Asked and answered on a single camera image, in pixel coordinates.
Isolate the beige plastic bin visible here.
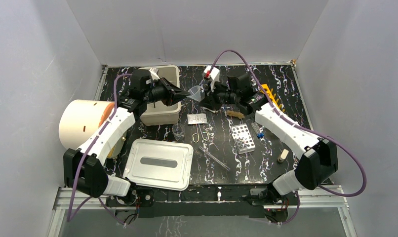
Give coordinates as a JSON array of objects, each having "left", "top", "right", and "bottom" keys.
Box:
[{"left": 139, "top": 65, "right": 181, "bottom": 126}]

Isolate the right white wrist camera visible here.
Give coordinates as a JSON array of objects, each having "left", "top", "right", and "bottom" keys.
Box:
[{"left": 202, "top": 65, "right": 220, "bottom": 92}]

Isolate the clear plastic funnel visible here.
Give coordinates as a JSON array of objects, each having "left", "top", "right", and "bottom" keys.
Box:
[{"left": 187, "top": 85, "right": 203, "bottom": 102}]

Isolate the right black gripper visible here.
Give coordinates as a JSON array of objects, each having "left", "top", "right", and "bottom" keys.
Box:
[{"left": 198, "top": 80, "right": 239, "bottom": 112}]

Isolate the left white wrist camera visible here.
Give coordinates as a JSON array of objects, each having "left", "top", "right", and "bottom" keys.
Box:
[{"left": 144, "top": 67, "right": 159, "bottom": 80}]

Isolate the purple cable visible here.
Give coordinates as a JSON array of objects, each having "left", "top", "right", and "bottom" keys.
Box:
[
  {"left": 66, "top": 73, "right": 134, "bottom": 226},
  {"left": 210, "top": 49, "right": 367, "bottom": 225}
]

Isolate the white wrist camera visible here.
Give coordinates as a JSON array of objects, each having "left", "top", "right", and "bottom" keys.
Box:
[
  {"left": 202, "top": 65, "right": 220, "bottom": 92},
  {"left": 144, "top": 67, "right": 159, "bottom": 80}
]

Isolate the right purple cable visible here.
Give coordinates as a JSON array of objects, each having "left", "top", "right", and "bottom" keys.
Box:
[{"left": 210, "top": 49, "right": 367, "bottom": 225}]

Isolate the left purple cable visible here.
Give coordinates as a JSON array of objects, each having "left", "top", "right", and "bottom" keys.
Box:
[{"left": 66, "top": 73, "right": 134, "bottom": 226}]

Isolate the small glass beaker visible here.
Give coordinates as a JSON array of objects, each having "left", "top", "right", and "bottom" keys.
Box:
[{"left": 172, "top": 123, "right": 185, "bottom": 141}]

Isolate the white cylindrical centrifuge drum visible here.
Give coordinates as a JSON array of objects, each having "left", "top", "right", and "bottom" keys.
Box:
[{"left": 59, "top": 100, "right": 134, "bottom": 164}]

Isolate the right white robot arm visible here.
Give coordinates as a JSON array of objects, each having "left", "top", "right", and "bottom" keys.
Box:
[{"left": 200, "top": 68, "right": 338, "bottom": 204}]

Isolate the metal perforated tube rack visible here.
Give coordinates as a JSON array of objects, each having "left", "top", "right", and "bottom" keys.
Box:
[{"left": 231, "top": 124, "right": 255, "bottom": 155}]

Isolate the white bin lid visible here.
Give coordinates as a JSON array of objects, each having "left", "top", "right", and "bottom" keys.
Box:
[{"left": 122, "top": 139, "right": 194, "bottom": 191}]

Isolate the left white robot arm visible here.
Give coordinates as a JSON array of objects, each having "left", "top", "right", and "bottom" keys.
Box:
[{"left": 63, "top": 69, "right": 190, "bottom": 205}]

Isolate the white clay triangle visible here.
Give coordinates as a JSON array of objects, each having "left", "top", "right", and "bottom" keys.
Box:
[{"left": 204, "top": 107, "right": 218, "bottom": 114}]

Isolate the blue capped vial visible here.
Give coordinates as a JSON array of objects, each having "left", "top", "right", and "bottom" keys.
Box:
[{"left": 251, "top": 122, "right": 264, "bottom": 139}]

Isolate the yellow test tube rack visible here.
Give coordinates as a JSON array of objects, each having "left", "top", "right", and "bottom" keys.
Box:
[{"left": 262, "top": 84, "right": 285, "bottom": 112}]

